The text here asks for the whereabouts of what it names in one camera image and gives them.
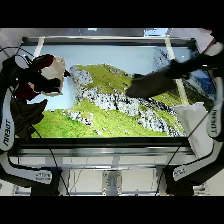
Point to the silver frame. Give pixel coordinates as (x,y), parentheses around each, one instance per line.
(116,156)

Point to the cream garment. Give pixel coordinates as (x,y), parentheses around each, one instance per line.
(56,71)

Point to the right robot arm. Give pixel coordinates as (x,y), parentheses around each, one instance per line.
(215,120)

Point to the dark olive T-shirt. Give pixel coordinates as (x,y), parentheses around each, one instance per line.
(151,85)

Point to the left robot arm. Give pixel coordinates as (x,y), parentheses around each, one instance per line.
(7,130)

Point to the brown garment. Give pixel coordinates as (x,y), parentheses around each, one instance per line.
(31,116)

